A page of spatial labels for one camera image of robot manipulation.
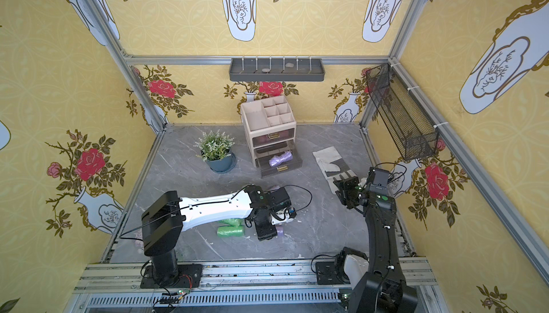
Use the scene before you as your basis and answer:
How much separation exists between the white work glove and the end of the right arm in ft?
0.69

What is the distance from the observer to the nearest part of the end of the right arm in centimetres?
56

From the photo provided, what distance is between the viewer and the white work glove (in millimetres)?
1012
